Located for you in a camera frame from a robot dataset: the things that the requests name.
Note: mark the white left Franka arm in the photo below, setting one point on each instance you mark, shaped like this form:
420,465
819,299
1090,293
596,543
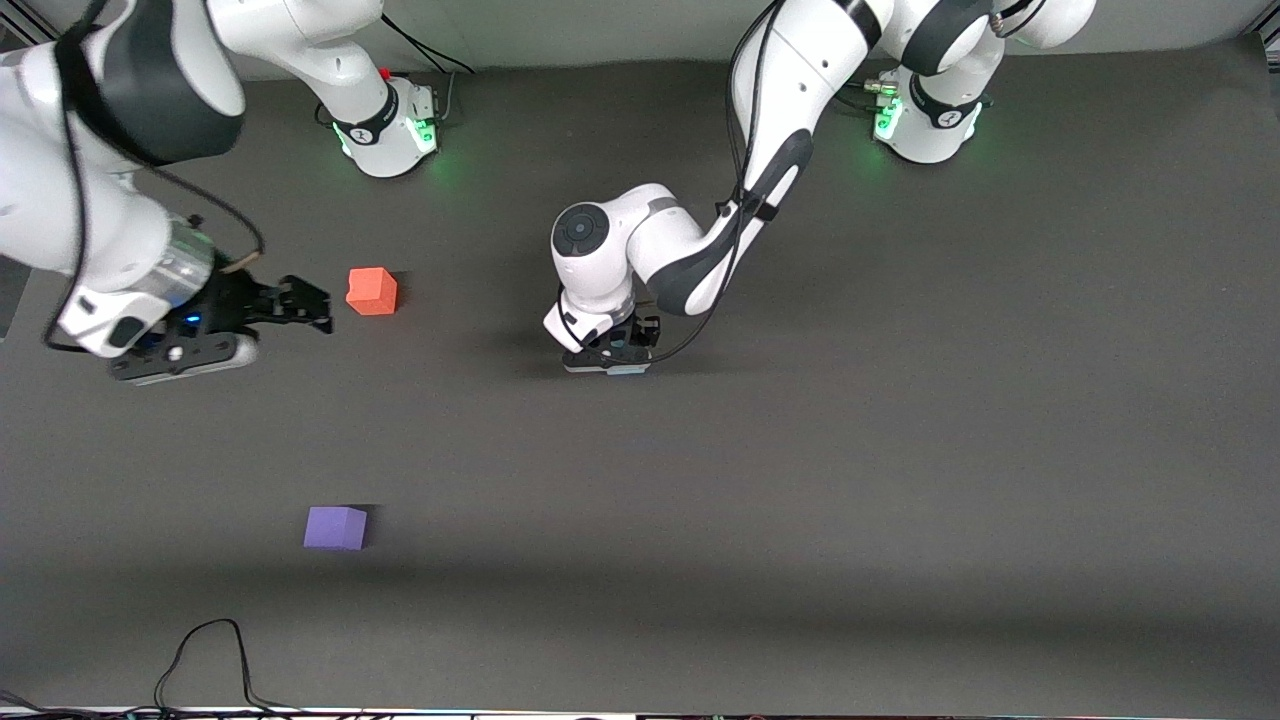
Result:
780,80

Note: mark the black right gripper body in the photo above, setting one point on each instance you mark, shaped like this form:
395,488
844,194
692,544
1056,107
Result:
236,301

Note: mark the light blue foam block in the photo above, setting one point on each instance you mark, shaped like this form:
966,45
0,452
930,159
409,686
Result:
627,371

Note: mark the purple foam block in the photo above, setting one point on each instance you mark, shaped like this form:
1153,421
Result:
335,528

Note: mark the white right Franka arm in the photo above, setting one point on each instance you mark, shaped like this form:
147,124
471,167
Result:
100,230

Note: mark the aluminium frame rail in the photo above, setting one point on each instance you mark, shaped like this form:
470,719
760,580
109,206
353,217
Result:
25,22

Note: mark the orange foam block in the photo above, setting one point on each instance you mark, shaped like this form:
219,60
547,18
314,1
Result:
372,292

